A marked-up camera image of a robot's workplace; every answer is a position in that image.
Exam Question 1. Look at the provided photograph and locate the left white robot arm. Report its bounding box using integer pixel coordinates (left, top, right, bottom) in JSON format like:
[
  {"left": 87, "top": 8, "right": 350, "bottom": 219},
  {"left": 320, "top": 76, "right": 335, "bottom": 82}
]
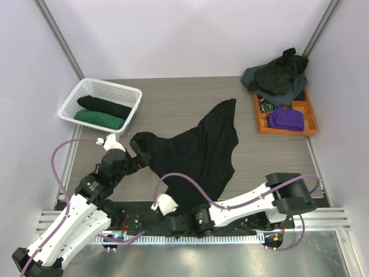
[{"left": 12, "top": 139, "right": 150, "bottom": 276}]

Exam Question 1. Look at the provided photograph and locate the left aluminium corner post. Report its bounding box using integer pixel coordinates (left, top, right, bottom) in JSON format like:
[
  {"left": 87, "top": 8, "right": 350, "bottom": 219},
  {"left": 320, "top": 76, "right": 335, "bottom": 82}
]
[{"left": 34, "top": 0, "right": 85, "bottom": 80}]

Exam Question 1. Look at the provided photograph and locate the orange compartment tray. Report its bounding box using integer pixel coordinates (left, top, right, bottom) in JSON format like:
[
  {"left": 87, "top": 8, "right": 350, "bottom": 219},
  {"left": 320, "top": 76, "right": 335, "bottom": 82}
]
[{"left": 252, "top": 88, "right": 318, "bottom": 136}]

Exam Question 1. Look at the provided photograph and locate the black t shirt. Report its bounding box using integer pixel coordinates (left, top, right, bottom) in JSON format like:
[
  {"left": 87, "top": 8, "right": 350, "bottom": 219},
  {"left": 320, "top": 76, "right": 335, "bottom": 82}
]
[
  {"left": 132, "top": 99, "right": 239, "bottom": 201},
  {"left": 77, "top": 95, "right": 132, "bottom": 119}
]

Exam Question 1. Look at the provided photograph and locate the rolled green t shirt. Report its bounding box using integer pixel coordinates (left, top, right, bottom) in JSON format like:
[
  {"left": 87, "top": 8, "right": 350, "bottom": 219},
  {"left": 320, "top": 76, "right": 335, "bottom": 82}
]
[{"left": 74, "top": 109, "right": 125, "bottom": 130}]

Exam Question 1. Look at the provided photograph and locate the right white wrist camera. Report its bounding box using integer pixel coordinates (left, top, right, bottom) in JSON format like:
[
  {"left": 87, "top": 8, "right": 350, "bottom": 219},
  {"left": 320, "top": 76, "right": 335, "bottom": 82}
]
[{"left": 150, "top": 194, "right": 178, "bottom": 216}]

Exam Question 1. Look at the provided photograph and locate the rolled black t shirt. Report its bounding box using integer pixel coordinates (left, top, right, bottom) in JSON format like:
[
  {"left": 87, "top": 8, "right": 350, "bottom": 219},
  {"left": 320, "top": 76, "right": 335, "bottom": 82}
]
[{"left": 77, "top": 95, "right": 132, "bottom": 119}]

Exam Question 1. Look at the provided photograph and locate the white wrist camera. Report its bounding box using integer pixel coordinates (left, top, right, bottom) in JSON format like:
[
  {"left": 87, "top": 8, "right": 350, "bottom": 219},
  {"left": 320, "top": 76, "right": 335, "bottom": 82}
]
[
  {"left": 96, "top": 133, "right": 126, "bottom": 152},
  {"left": 150, "top": 194, "right": 178, "bottom": 216}
]

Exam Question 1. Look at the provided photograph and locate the white plastic basket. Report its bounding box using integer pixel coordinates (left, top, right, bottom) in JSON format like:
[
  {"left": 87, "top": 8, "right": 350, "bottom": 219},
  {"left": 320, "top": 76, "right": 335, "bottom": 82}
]
[{"left": 58, "top": 78, "right": 142, "bottom": 136}]

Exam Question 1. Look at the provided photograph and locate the white slotted cable duct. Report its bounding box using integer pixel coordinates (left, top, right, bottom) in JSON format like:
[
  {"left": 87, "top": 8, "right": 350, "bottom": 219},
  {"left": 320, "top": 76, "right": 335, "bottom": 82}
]
[{"left": 91, "top": 233, "right": 265, "bottom": 246}]

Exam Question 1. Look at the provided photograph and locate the grey blue shirt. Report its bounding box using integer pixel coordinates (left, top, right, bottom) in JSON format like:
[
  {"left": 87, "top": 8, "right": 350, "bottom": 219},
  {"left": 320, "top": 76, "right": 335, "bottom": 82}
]
[{"left": 241, "top": 65, "right": 307, "bottom": 107}]

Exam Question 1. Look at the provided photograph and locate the dark green crumpled shirt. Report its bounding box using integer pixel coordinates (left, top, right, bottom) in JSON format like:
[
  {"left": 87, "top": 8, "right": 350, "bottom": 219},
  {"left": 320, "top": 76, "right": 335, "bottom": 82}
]
[{"left": 248, "top": 47, "right": 308, "bottom": 96}]

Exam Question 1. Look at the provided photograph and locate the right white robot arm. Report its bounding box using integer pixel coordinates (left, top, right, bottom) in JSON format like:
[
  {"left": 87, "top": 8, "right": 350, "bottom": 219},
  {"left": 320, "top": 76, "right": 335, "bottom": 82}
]
[{"left": 160, "top": 173, "right": 321, "bottom": 237}]

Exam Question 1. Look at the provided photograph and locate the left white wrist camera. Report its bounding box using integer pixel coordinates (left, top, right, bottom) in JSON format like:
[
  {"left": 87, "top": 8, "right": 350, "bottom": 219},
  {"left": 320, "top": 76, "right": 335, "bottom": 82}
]
[{"left": 96, "top": 133, "right": 126, "bottom": 152}]

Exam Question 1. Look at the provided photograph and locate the purple folded cloth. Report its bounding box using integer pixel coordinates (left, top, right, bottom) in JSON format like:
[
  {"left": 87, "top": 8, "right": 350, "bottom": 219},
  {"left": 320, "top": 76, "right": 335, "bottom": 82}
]
[{"left": 267, "top": 107, "right": 305, "bottom": 132}]

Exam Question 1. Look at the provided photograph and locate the right aluminium corner post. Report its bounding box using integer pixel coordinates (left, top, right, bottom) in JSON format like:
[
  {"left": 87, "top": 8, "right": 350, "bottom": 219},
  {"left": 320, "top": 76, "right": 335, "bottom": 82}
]
[{"left": 302, "top": 0, "right": 343, "bottom": 58}]

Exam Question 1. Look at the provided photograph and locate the blue yellow patterned cloth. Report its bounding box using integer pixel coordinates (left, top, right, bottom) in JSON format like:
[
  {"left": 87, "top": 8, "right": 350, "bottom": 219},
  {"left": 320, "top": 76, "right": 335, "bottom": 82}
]
[{"left": 259, "top": 98, "right": 277, "bottom": 114}]

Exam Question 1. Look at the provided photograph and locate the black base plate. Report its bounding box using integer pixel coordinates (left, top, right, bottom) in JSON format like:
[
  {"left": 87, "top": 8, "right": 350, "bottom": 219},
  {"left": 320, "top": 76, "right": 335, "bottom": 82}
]
[{"left": 54, "top": 198, "right": 331, "bottom": 237}]

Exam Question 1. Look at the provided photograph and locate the aluminium corner post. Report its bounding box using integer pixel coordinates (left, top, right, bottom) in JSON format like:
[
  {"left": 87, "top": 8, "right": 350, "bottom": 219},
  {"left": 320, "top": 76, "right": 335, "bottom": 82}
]
[
  {"left": 302, "top": 0, "right": 343, "bottom": 58},
  {"left": 34, "top": 0, "right": 85, "bottom": 80}
]

